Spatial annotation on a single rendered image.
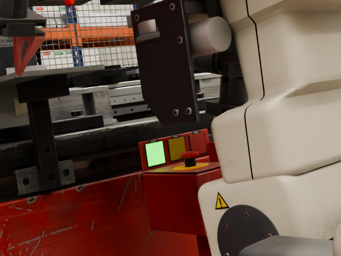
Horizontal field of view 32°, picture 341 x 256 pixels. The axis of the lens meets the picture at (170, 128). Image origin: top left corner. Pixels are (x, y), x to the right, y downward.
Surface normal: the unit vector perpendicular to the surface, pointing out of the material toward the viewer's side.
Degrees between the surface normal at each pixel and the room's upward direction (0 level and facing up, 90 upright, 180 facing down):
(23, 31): 117
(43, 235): 90
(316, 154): 82
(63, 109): 90
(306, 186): 82
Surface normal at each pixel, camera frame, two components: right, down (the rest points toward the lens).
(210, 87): 0.61, -0.04
